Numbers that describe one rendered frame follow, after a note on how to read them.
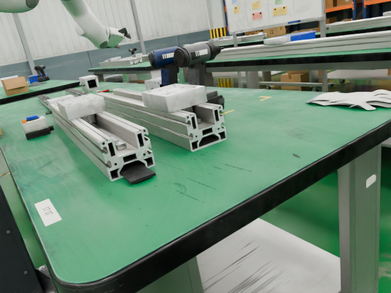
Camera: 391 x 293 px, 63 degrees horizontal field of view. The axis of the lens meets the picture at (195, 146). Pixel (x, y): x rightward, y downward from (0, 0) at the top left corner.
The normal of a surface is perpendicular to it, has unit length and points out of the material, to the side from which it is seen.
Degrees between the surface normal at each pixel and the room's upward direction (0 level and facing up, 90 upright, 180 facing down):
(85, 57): 90
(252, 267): 0
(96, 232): 0
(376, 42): 90
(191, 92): 90
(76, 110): 90
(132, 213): 0
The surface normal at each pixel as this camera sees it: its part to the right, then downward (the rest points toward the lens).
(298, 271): -0.17, -0.93
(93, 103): 0.50, 0.20
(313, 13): -0.81, 0.32
